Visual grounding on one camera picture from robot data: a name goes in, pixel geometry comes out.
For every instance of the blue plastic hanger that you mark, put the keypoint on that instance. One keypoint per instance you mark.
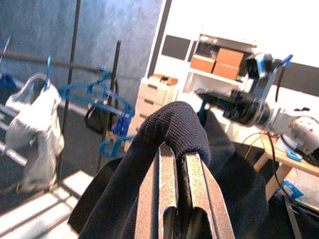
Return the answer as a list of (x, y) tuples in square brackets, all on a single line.
[(203, 109), (106, 74), (122, 125), (47, 72)]

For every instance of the white drawer cabinet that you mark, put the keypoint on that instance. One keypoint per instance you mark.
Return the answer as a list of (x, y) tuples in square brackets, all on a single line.
[(152, 94)]

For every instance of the light denim garment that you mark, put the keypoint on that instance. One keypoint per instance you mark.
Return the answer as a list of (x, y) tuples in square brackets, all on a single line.
[(37, 124)]

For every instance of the pale grey right wrist camera mount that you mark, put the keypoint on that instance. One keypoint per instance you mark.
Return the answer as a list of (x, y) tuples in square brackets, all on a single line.
[(267, 84)]

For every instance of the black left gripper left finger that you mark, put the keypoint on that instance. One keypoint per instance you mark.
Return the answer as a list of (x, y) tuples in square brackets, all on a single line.
[(152, 199)]

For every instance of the dark navy garment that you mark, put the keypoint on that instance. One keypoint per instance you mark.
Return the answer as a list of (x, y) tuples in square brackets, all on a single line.
[(174, 124)]

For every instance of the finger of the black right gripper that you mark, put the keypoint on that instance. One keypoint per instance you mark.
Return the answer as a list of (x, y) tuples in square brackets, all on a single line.
[(214, 97)]

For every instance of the white open shelf unit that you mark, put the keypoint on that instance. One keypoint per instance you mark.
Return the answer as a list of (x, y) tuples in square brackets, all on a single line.
[(219, 77)]

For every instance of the black metal clothes rack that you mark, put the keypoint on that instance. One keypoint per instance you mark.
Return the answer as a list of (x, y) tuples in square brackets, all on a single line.
[(72, 62)]

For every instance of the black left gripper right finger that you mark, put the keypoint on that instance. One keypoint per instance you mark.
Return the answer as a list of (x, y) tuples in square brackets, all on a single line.
[(209, 199)]

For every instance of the small black hanging bag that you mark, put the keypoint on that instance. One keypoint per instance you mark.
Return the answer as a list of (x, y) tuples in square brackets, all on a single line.
[(97, 119)]

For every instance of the orange storage box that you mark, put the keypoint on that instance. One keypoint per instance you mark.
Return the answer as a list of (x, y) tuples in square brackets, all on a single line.
[(225, 71), (202, 64), (230, 56)]

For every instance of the grey box with blue label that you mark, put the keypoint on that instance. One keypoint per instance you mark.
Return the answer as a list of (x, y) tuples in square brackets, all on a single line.
[(299, 189)]

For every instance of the small blue plastic item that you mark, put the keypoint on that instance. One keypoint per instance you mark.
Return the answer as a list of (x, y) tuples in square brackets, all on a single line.
[(294, 155)]

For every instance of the light wooden table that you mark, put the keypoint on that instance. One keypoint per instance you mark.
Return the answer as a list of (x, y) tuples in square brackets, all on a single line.
[(274, 152)]

